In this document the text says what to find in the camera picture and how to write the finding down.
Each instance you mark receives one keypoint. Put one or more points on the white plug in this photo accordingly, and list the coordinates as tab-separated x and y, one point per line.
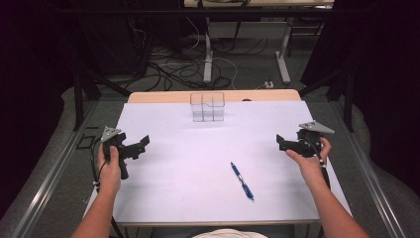
268	84

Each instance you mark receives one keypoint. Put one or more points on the white table mat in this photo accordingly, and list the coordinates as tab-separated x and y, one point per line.
198	155

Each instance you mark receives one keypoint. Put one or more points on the clear acrylic organizer box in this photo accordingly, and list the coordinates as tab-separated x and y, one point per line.
207	106

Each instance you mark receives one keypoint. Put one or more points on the person's right hand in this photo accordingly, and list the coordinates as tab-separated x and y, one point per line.
310	165

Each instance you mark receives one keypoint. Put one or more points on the white desk with metal legs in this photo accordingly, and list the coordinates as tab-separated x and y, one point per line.
208	49

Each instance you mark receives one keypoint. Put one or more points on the black metal stand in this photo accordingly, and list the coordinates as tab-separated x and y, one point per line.
79	99
346	99

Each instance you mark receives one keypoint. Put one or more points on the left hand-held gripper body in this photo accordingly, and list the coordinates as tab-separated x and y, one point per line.
116	142

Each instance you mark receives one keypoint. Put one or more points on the blue pen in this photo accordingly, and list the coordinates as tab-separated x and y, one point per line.
242	181

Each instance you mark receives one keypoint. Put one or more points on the person's white clothing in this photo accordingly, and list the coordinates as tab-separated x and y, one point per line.
230	233

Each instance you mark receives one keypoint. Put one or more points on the aluminium floor rail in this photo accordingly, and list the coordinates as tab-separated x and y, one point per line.
49	178
366	178

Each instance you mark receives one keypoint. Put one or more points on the person's left hand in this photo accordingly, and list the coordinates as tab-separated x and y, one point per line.
110	172

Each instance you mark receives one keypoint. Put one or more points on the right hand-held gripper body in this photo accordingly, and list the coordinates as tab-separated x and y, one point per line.
309	142

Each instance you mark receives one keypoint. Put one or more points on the black rectangular frame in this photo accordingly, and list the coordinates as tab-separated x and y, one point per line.
85	141

